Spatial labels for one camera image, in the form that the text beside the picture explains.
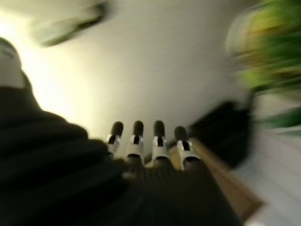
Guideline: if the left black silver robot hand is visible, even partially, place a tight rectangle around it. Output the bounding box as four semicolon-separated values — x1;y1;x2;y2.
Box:
0;37;245;226

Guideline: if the wooden bedside nightstand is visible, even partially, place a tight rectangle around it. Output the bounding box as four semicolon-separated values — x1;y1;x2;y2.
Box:
168;137;265;223

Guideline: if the green yellow object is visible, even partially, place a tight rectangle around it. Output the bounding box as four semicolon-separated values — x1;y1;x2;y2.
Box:
225;0;301;132

